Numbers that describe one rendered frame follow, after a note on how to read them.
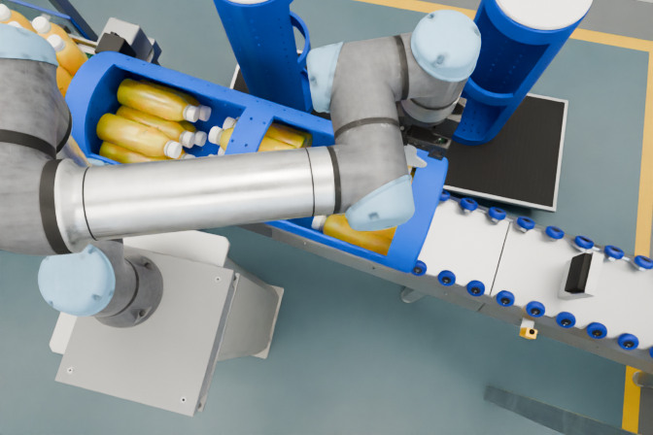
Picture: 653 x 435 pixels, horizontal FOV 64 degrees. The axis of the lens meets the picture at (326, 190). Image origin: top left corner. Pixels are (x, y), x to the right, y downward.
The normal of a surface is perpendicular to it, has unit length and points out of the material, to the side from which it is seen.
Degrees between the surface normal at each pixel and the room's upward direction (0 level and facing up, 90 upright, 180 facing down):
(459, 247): 0
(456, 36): 0
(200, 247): 0
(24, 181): 23
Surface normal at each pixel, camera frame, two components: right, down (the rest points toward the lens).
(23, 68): 0.83, -0.27
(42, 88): 0.96, -0.20
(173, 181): 0.11, -0.40
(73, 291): -0.02, -0.15
